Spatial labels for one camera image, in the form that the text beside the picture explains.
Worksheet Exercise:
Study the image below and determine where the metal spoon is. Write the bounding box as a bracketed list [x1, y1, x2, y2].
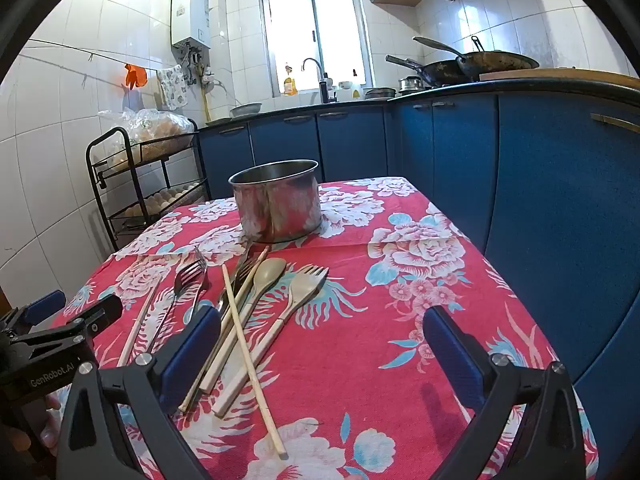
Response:
[216, 240, 257, 311]

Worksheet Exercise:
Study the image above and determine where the small dark wok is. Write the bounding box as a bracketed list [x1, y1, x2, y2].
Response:
[385, 55, 473, 88]

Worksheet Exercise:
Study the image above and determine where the tray of eggs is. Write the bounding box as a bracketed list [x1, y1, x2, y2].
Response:
[122, 182, 206, 218]

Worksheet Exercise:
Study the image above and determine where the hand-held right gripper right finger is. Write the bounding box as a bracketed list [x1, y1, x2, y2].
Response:
[424, 306, 588, 480]

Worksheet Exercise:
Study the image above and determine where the beige spoon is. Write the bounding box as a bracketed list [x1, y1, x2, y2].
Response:
[199, 257, 288, 395]

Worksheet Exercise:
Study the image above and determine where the black metal rack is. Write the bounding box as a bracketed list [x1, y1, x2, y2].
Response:
[86, 119, 211, 251]

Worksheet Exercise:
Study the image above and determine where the wooden cutting board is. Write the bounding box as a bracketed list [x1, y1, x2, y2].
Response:
[479, 67, 640, 92]

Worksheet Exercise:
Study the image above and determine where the orange rubber glove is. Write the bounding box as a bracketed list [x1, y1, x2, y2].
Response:
[124, 63, 148, 91]

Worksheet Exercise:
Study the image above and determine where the person's left hand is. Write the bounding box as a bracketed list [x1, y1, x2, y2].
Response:
[41, 394, 63, 456]

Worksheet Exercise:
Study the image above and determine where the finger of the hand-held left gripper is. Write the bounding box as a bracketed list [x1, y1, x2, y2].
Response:
[0, 290, 67, 333]
[10, 294, 123, 361]

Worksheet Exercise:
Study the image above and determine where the white water heater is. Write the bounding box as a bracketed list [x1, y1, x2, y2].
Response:
[170, 0, 213, 51]

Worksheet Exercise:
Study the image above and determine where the stainless steel pot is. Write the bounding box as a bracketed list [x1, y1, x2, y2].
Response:
[228, 159, 323, 243]

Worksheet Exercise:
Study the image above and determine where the yellow hose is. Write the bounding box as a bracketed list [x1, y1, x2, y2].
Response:
[200, 72, 213, 123]

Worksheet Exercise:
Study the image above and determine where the beige fork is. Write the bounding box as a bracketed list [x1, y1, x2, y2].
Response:
[212, 265, 331, 418]

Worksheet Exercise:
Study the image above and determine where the patterned hanging towel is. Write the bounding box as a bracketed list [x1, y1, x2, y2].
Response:
[156, 65, 190, 112]

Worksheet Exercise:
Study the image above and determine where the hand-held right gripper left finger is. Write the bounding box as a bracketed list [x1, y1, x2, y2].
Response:
[56, 307, 222, 480]

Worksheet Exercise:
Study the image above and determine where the large dark wok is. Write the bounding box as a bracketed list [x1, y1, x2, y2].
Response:
[412, 35, 541, 81]

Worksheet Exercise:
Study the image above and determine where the clear plastic food bag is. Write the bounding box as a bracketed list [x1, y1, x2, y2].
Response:
[97, 108, 196, 161]

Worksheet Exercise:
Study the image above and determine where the red floral tablecloth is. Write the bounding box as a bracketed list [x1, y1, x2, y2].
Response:
[47, 176, 598, 480]

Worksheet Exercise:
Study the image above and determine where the kitchen faucet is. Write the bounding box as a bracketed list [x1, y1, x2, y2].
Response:
[301, 57, 338, 105]

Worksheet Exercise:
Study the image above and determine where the window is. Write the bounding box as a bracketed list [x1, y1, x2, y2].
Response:
[257, 0, 373, 96]

